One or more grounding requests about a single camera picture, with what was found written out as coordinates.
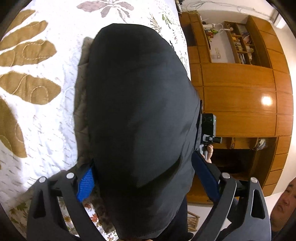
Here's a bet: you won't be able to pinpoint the person's right hand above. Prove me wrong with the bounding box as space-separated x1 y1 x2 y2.
202 145 213 163

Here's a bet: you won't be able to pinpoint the hanging white cables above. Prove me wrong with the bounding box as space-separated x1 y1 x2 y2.
184 0 278 19

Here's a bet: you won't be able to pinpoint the black quilted pants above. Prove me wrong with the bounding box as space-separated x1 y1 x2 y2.
86 24 200 240

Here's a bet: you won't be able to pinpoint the floral quilted bedspread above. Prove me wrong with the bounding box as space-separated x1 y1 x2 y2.
1 1 189 238

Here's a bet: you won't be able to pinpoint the wooden bookshelf with books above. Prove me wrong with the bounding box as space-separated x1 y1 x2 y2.
223 21 261 66

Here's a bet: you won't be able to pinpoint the person's face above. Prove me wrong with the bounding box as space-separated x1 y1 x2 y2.
270 178 296 237

